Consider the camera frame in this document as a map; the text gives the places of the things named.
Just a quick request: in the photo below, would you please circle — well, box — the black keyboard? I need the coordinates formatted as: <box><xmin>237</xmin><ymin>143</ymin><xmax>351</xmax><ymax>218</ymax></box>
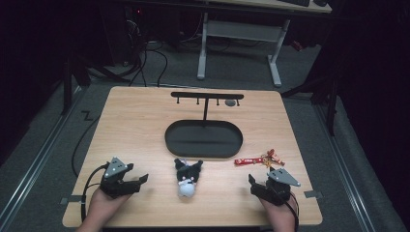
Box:
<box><xmin>278</xmin><ymin>0</ymin><xmax>311</xmax><ymax>8</ymax></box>

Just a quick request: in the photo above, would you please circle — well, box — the black metal stand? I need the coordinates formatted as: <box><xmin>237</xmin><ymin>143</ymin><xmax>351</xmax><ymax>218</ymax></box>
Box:
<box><xmin>61</xmin><ymin>57</ymin><xmax>92</xmax><ymax>116</ymax></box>
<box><xmin>281</xmin><ymin>72</ymin><xmax>340</xmax><ymax>136</ymax></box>

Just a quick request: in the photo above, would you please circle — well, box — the black floor cable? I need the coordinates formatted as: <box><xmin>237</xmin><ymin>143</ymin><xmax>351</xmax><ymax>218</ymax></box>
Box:
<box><xmin>128</xmin><ymin>44</ymin><xmax>149</xmax><ymax>87</ymax></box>
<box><xmin>146</xmin><ymin>47</ymin><xmax>169</xmax><ymax>88</ymax></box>

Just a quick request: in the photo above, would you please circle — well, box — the black hook rack with tray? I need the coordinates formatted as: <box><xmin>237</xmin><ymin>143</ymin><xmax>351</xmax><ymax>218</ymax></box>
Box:
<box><xmin>163</xmin><ymin>91</ymin><xmax>245</xmax><ymax>160</ymax></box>

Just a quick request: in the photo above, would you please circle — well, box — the left hand-held gripper cable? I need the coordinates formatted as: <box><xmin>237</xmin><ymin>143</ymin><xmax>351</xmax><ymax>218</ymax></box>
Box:
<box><xmin>80</xmin><ymin>162</ymin><xmax>110</xmax><ymax>223</ymax></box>

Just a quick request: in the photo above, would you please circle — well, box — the person's left hand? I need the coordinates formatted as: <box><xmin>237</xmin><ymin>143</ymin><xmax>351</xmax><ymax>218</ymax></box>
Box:
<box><xmin>86</xmin><ymin>188</ymin><xmax>133</xmax><ymax>224</ymax></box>

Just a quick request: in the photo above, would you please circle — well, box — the black computer tower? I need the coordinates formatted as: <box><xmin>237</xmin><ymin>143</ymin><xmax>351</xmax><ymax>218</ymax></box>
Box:
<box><xmin>124</xmin><ymin>6</ymin><xmax>147</xmax><ymax>66</ymax></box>

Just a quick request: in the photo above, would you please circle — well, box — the right hand-held gripper cable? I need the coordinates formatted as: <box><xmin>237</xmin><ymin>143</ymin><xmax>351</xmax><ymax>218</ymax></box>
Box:
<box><xmin>287</xmin><ymin>192</ymin><xmax>300</xmax><ymax>232</ymax></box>

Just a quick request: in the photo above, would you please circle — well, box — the red strap keychain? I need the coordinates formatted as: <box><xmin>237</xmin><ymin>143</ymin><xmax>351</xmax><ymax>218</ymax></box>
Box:
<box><xmin>234</xmin><ymin>148</ymin><xmax>286</xmax><ymax>168</ymax></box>

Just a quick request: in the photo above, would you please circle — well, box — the black cable beside table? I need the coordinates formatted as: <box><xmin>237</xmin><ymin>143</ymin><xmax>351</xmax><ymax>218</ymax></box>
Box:
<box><xmin>71</xmin><ymin>115</ymin><xmax>102</xmax><ymax>178</ymax></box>

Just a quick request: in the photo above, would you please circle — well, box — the hand-held gripper cable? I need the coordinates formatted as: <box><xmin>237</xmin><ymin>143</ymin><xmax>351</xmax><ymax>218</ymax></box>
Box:
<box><xmin>287</xmin><ymin>192</ymin><xmax>300</xmax><ymax>232</ymax></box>
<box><xmin>80</xmin><ymin>162</ymin><xmax>110</xmax><ymax>223</ymax></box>

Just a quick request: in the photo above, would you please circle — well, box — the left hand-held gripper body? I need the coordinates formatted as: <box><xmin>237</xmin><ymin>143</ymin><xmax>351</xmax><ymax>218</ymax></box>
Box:
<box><xmin>99</xmin><ymin>157</ymin><xmax>143</xmax><ymax>199</ymax></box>

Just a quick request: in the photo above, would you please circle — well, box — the metal floor rail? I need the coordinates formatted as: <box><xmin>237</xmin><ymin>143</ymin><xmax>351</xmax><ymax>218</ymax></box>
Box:
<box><xmin>313</xmin><ymin>104</ymin><xmax>377</xmax><ymax>232</ymax></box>
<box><xmin>0</xmin><ymin>86</ymin><xmax>89</xmax><ymax>224</ymax></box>

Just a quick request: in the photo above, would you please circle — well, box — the person's right hand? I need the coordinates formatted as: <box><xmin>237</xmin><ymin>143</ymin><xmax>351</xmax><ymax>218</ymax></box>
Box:
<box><xmin>257</xmin><ymin>192</ymin><xmax>299</xmax><ymax>227</ymax></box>

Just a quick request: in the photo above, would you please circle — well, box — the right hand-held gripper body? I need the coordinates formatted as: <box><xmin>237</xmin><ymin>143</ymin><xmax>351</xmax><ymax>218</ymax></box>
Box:
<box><xmin>251</xmin><ymin>168</ymin><xmax>302</xmax><ymax>207</ymax></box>

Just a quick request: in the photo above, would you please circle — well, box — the white-framed desk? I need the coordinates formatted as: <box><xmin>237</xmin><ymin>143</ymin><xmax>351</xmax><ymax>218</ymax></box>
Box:
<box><xmin>196</xmin><ymin>0</ymin><xmax>333</xmax><ymax>88</ymax></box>

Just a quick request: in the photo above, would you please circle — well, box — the black white plush keychain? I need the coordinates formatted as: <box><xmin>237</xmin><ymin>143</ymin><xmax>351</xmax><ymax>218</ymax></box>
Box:
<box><xmin>173</xmin><ymin>158</ymin><xmax>205</xmax><ymax>198</ymax></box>

